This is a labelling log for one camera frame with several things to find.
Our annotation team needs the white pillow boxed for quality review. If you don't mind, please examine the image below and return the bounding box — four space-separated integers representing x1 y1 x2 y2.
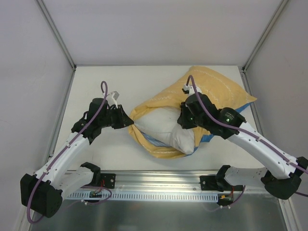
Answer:
134 107 195 155

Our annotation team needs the blue yellow pikachu pillowcase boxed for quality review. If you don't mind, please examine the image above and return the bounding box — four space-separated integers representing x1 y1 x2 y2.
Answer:
128 66 256 159

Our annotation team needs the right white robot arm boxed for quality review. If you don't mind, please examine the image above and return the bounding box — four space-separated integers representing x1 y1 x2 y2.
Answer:
178 93 308 200

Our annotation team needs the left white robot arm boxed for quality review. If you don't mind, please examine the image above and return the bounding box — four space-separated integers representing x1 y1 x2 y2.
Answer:
20 98 134 218

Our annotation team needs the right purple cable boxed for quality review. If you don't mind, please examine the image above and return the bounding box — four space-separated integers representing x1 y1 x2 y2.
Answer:
186 75 308 197

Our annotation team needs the purple cable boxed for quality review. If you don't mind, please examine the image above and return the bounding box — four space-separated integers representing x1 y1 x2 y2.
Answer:
26 81 114 224
186 75 308 197

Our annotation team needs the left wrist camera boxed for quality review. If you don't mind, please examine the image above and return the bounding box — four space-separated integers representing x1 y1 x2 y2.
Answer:
106 91 119 108

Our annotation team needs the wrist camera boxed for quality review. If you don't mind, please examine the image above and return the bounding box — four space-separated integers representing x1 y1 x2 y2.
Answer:
182 84 202 96
106 91 119 108

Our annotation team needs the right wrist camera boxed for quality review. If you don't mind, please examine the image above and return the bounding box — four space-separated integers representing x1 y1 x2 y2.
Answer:
182 84 202 96

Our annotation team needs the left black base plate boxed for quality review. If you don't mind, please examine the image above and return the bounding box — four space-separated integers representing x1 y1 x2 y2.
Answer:
82 173 116 189

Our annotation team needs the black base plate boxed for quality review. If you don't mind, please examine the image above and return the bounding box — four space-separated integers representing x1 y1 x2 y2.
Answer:
199 175 244 192
82 173 116 189

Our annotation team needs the aluminium mounting rail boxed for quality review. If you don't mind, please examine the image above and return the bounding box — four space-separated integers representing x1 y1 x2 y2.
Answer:
55 170 289 194

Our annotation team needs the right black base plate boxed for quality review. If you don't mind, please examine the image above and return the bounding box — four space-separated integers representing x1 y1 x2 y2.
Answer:
199 175 244 192

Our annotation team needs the white slotted cable duct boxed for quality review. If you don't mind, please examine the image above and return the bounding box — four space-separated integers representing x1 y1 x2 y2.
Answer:
67 190 218 203

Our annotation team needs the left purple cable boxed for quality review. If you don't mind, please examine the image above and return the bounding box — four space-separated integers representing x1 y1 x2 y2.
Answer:
26 81 114 224

